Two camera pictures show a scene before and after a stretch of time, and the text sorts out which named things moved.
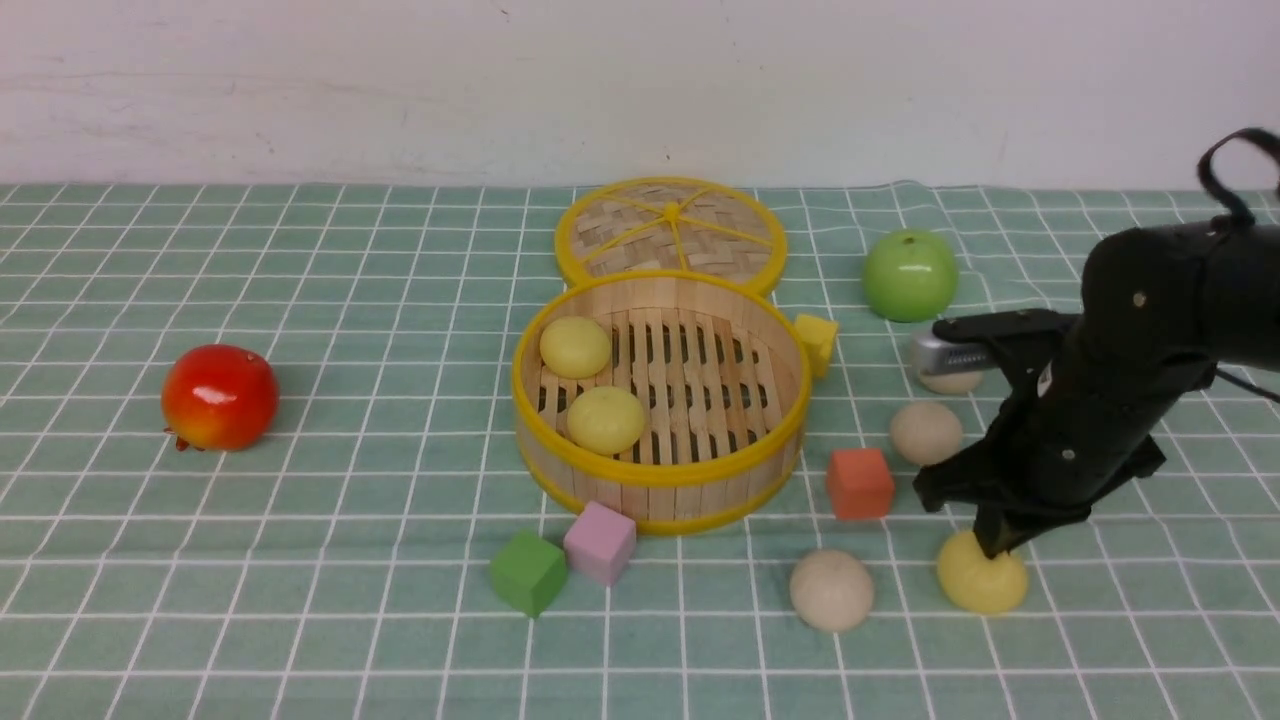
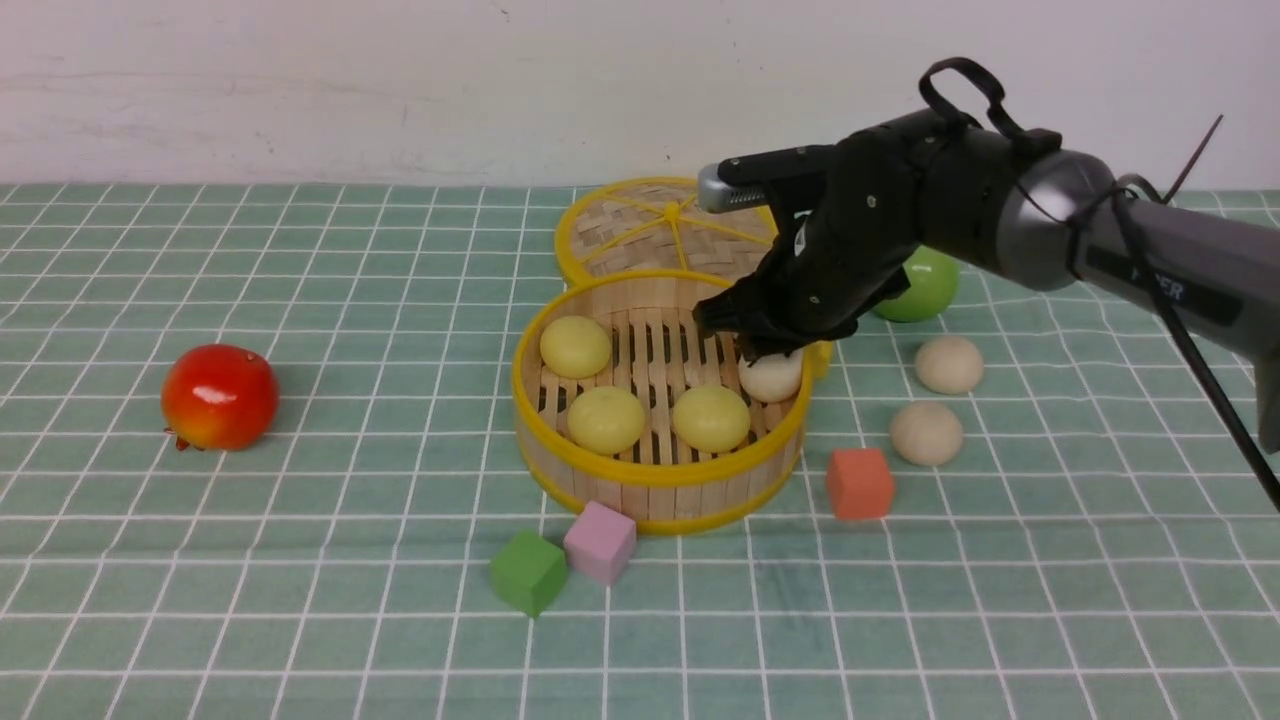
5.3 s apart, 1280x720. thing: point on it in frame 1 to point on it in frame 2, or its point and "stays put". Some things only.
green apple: x=910 y=275 stays put
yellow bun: x=574 y=347 stays put
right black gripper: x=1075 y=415 to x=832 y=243
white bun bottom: x=831 y=589 to x=772 y=379
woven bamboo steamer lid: x=671 y=223 stays put
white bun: x=926 y=432 stays put
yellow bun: x=606 y=420 stays put
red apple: x=219 y=397 stays put
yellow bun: x=976 y=583 to x=711 y=419
